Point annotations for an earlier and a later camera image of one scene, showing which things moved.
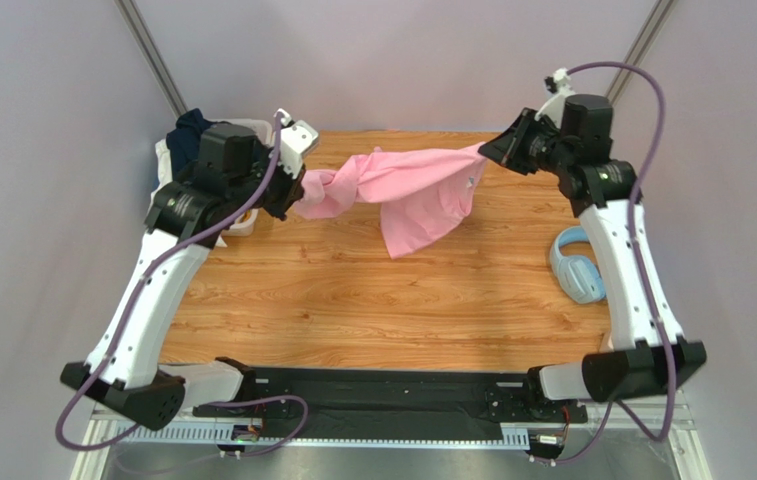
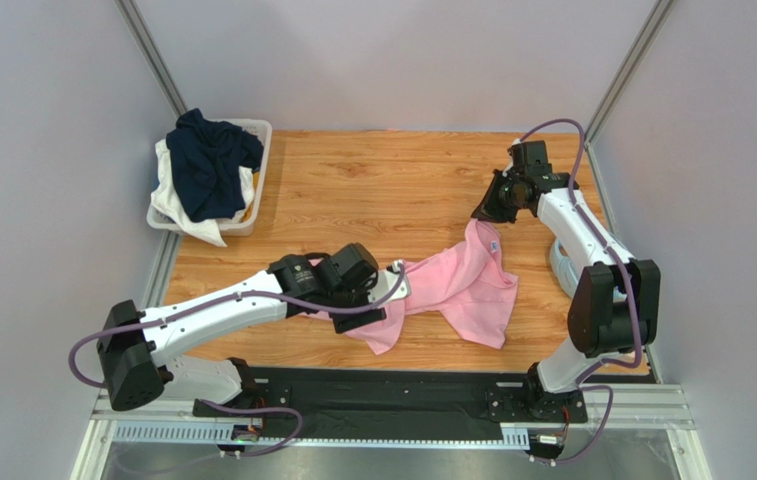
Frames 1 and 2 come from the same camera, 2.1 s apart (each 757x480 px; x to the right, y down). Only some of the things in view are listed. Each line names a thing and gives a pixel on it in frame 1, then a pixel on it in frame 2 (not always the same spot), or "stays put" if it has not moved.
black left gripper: (293, 192) → (345, 323)
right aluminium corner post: (640, 48) stays put
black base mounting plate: (463, 404) stays put
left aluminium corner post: (152, 56) stays put
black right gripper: (516, 143) → (493, 202)
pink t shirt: (425, 192) → (467, 280)
